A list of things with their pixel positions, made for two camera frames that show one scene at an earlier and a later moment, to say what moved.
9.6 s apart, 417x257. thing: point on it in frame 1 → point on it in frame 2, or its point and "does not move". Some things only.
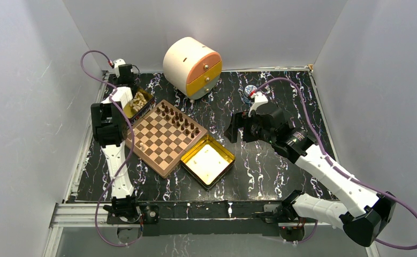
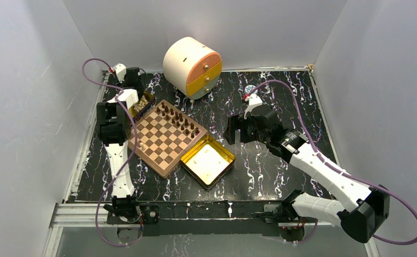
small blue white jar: (249, 89) does not move
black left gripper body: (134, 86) → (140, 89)
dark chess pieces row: (176, 118) does not move
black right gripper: (240, 120) does not move
